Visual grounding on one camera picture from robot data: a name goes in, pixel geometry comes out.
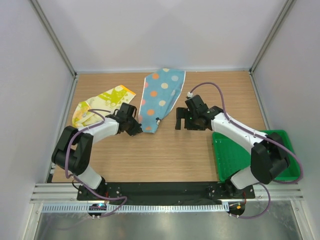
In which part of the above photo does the right aluminium frame post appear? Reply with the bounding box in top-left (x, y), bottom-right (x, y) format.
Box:
top-left (249, 0), bottom-right (296, 75)

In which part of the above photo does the blue polka dot towel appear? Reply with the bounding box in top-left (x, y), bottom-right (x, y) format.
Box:
top-left (138, 68), bottom-right (186, 134)

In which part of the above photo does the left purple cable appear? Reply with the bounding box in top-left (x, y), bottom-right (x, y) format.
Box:
top-left (64, 108), bottom-right (128, 218)

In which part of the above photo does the green plastic tray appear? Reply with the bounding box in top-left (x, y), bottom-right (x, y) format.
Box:
top-left (212, 132), bottom-right (301, 182)

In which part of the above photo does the aluminium frame post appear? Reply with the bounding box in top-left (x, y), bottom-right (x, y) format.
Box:
top-left (249, 0), bottom-right (296, 75)
top-left (28, 0), bottom-right (78, 79)

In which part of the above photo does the left aluminium frame post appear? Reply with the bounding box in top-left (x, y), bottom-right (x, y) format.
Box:
top-left (28, 0), bottom-right (78, 79)

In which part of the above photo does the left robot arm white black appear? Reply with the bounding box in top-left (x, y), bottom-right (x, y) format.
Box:
top-left (51, 103), bottom-right (142, 200)

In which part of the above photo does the perforated metal cable rail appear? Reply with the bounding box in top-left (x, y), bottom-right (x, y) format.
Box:
top-left (41, 202), bottom-right (229, 213)

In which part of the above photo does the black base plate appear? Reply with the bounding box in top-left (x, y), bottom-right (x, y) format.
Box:
top-left (76, 181), bottom-right (256, 206)

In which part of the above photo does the yellow green printed towel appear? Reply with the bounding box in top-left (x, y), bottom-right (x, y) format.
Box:
top-left (71, 85), bottom-right (136, 128)

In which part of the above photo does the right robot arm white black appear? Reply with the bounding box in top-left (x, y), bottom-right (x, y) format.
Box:
top-left (175, 95), bottom-right (290, 198)

